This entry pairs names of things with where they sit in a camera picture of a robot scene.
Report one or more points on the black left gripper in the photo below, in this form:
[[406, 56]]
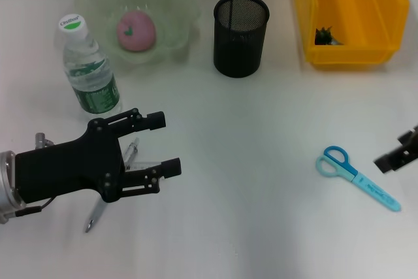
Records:
[[65, 168]]

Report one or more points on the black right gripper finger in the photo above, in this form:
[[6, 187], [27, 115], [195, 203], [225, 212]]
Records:
[[392, 161], [412, 135]]

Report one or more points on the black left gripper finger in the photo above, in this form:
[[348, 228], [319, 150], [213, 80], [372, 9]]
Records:
[[171, 167]]

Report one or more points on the transparent plastic ruler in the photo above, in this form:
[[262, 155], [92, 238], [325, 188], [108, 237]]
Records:
[[143, 165]]

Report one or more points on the blue scissors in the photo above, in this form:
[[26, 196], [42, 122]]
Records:
[[359, 181]]

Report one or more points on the clear green-label water bottle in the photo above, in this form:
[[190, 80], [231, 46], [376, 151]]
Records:
[[91, 83]]

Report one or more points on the grey white ballpoint pen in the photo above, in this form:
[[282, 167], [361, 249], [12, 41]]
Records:
[[96, 212]]

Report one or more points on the pink toy peach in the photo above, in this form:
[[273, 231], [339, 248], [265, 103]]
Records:
[[137, 32]]

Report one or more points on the green plastic wrapper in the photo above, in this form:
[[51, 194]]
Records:
[[325, 36]]

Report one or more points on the translucent green fruit bowl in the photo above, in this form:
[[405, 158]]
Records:
[[173, 21]]

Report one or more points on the black mesh pen holder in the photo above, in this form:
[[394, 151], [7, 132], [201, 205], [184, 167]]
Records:
[[240, 47]]

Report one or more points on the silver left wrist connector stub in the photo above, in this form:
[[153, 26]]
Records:
[[40, 140]]

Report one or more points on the yellow plastic bin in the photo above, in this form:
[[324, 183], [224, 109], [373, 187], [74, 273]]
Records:
[[352, 8]]

